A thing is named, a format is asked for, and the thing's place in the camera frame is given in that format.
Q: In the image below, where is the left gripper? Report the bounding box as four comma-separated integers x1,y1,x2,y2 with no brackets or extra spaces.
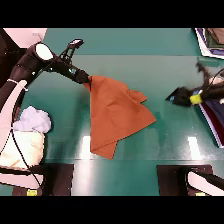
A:
64,65,91,85

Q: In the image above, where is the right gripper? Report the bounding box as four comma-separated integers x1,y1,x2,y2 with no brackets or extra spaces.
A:
165,86,195,108

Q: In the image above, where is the orange T-shirt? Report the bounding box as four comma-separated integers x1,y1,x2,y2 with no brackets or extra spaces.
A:
83,75,157,160

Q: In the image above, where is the navy garment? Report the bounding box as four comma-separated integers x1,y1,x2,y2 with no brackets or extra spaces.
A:
199,97,224,121

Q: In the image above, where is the dark red garment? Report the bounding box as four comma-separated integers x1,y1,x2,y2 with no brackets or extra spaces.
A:
201,103,224,144

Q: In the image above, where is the dark green garment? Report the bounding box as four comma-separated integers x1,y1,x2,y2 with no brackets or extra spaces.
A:
203,27,224,52

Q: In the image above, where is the cream garment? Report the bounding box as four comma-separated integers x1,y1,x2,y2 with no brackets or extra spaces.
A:
0,129,46,172

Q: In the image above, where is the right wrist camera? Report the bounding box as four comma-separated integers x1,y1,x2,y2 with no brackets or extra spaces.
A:
195,61,215,92

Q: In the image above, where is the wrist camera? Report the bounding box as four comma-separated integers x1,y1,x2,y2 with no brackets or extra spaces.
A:
195,61,215,92
59,38,85,64

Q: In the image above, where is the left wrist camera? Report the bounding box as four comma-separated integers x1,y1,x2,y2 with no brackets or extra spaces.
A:
59,38,85,64

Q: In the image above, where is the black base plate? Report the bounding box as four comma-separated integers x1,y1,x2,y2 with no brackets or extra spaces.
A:
41,162,75,197
156,164,214,197

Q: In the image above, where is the black cable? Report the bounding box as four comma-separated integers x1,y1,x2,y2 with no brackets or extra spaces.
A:
9,109,43,191

